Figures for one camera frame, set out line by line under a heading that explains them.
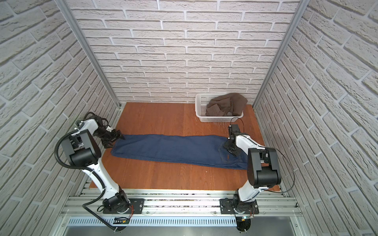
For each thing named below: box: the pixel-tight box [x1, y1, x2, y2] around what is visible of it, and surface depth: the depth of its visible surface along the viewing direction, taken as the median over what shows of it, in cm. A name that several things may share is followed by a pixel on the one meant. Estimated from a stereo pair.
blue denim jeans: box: [110, 134, 249, 170], surface depth 94 cm
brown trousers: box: [205, 92, 248, 117], surface depth 112 cm
